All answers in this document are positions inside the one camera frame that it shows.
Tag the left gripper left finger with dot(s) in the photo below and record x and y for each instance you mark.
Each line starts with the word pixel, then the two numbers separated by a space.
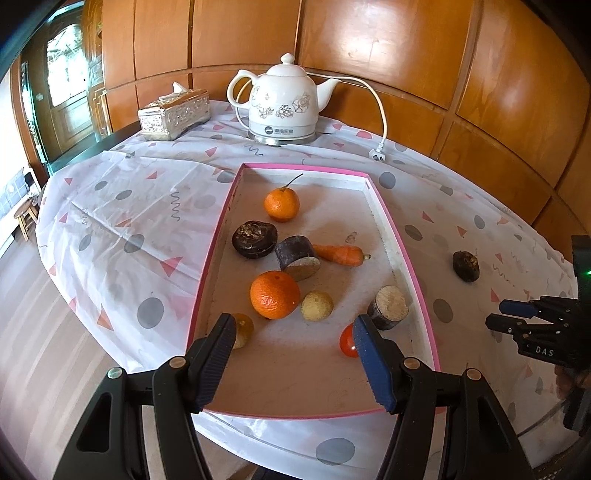
pixel 108 441

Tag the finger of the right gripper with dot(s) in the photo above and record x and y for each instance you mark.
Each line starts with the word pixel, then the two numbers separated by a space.
pixel 543 308
pixel 519 328

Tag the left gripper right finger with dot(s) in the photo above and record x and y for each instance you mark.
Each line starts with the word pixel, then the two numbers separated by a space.
pixel 479 443

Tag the small yellow round fruit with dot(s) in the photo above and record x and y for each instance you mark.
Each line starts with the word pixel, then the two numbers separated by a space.
pixel 244 330

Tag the large orange mandarin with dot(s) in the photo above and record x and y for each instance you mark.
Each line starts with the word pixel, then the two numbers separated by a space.
pixel 274 295

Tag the stemmed orange mandarin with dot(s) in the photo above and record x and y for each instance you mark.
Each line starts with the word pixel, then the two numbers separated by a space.
pixel 283 204

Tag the red tomato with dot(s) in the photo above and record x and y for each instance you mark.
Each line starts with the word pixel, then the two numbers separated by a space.
pixel 347 342

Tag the yellowish round potato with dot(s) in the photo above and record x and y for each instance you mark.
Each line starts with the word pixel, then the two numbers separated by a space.
pixel 316 306

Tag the small orange carrot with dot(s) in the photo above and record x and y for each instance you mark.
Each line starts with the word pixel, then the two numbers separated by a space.
pixel 345 255

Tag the patterned white tablecloth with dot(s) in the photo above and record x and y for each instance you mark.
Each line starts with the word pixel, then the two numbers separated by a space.
pixel 124 236

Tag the pink rimmed shallow tray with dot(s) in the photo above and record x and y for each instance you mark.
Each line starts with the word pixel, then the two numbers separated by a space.
pixel 292 368

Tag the small wooden stool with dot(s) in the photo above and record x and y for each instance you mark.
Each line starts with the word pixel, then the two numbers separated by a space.
pixel 27 215

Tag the large dark brown chestnut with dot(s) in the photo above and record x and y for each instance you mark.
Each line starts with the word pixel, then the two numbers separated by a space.
pixel 254 239

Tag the blue plaid sofa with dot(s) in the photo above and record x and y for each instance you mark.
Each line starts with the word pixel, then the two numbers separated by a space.
pixel 20 187

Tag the white ceramic electric kettle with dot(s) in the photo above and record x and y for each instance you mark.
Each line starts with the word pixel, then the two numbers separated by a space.
pixel 284 103

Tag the ornate cream tissue box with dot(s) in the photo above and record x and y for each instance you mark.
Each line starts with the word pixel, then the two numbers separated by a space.
pixel 167 117

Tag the wooden door with window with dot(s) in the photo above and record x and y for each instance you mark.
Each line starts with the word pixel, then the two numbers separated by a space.
pixel 57 81

